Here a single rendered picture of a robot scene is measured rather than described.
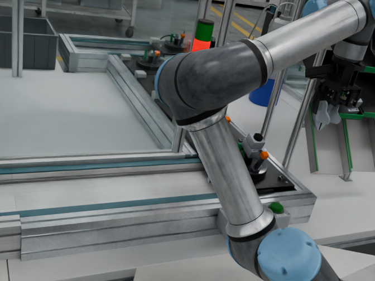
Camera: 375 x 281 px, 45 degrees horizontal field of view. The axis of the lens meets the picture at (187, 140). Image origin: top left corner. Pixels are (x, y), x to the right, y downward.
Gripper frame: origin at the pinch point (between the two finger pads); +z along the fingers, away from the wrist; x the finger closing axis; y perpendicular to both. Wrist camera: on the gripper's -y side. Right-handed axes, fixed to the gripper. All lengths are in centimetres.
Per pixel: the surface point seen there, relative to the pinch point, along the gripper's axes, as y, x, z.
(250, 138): -19.0, -7.0, 14.4
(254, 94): -98, 47, 32
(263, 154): -11.8, -5.8, 16.2
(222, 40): -127, 38, 13
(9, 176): -29, -78, 30
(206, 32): -29.4, -24.5, -15.6
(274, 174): -15.1, 3.7, 26.1
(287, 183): -9.2, 4.7, 26.1
